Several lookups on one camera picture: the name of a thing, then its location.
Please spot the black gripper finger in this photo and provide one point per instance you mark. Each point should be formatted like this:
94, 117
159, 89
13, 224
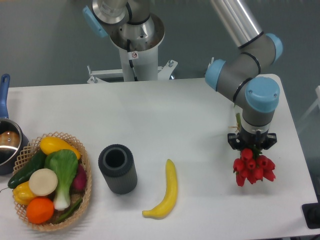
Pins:
269, 141
235, 141

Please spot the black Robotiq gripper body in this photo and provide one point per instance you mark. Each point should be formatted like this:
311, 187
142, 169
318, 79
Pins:
257, 139

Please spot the red tulip bouquet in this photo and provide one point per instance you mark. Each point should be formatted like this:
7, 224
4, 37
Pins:
253, 166

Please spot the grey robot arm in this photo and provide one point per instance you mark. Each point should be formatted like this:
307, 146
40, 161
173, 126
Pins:
239, 81

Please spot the black device at edge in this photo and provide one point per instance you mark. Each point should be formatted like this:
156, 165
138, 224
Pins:
311, 212

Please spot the yellow banana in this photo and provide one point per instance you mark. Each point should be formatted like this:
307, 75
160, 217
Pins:
169, 200

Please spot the dark grey ribbed vase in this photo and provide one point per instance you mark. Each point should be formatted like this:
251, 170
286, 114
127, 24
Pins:
116, 163

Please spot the purple sweet potato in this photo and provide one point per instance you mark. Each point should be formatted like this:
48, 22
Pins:
80, 180

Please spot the green bok choy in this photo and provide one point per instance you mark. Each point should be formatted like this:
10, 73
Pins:
64, 164

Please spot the green bean pod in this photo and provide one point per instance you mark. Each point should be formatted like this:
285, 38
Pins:
69, 212

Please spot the yellow squash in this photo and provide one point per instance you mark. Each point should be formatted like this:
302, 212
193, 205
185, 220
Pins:
50, 144

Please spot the green cucumber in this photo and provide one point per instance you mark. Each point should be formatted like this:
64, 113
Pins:
37, 162

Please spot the woven wicker basket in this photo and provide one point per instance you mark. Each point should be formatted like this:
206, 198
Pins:
26, 154

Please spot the orange fruit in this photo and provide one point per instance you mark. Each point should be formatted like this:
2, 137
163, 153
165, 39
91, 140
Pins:
40, 210

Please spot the yellow bell pepper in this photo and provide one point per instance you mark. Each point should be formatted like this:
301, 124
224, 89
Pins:
22, 194

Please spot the white metal base bracket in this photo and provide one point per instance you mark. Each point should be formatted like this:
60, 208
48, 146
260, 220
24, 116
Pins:
165, 72

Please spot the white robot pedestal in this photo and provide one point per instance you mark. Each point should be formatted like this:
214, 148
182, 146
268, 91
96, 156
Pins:
138, 48

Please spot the blue handled saucepan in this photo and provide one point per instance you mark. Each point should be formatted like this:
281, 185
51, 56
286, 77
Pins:
12, 138

